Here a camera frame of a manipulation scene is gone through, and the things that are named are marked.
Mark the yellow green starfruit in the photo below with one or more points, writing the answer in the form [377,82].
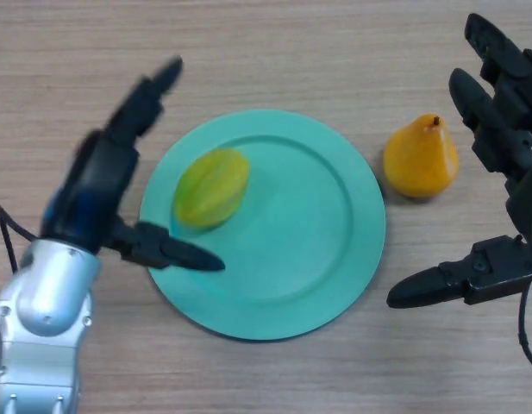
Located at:
[214,190]

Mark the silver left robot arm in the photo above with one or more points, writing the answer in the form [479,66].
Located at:
[45,293]

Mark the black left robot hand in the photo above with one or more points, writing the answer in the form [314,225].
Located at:
[97,181]

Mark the orange yellow pear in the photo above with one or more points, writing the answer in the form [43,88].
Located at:
[421,164]

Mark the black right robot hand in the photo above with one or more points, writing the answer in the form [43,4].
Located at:
[524,202]

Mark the green round plate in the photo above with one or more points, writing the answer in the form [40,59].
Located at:
[300,241]

